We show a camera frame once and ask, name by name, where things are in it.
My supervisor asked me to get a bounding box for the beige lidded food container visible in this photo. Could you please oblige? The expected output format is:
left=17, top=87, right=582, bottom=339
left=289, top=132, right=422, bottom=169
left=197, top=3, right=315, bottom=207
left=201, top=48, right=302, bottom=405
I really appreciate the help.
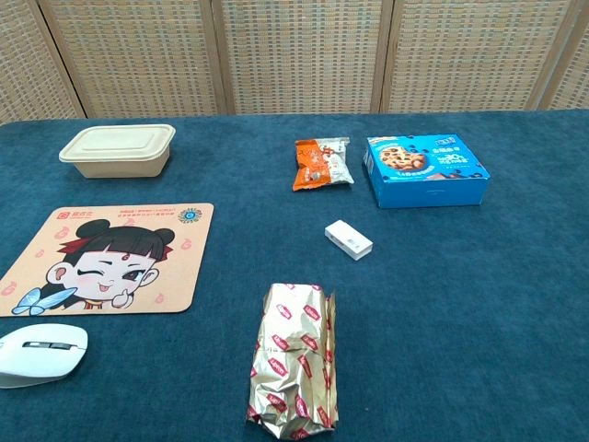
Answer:
left=58, top=123, right=177, bottom=180

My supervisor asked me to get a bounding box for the gold foil snack package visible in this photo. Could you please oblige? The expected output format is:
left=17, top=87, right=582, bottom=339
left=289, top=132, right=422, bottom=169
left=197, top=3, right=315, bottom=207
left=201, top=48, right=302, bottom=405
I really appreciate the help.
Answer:
left=245, top=283, right=340, bottom=442

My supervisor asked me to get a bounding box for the small white rectangular box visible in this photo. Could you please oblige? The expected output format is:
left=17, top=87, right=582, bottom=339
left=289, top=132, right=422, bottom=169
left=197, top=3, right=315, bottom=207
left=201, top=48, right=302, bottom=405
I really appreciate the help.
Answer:
left=324, top=219, right=374, bottom=262

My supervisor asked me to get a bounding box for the blue cookie box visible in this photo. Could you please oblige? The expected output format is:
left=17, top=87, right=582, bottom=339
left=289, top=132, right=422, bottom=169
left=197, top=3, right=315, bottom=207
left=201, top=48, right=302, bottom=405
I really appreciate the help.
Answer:
left=363, top=134, right=491, bottom=210

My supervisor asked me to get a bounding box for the white computer mouse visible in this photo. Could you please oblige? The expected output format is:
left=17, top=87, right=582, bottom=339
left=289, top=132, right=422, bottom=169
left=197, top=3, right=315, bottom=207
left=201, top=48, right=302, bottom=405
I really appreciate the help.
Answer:
left=0, top=322, right=89, bottom=390

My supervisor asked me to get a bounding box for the orange white snack packet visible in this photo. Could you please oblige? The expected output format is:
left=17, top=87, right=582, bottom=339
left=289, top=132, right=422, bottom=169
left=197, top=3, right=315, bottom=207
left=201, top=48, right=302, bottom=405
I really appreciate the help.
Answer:
left=293, top=136, right=355, bottom=192

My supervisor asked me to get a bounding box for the woven rattan folding screen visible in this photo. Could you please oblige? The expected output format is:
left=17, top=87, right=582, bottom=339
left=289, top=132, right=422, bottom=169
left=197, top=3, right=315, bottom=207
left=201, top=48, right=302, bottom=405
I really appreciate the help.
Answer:
left=0, top=0, right=589, bottom=124

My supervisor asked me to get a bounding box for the dark teal tablecloth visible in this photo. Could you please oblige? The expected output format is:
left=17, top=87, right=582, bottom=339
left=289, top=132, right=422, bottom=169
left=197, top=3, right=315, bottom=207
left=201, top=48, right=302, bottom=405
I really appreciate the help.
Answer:
left=0, top=108, right=589, bottom=442

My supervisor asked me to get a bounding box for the cartoon girl mouse pad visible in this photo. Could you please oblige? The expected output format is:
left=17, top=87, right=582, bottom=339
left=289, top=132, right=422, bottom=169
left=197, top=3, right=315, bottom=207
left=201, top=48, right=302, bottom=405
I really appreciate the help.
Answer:
left=0, top=203, right=215, bottom=318

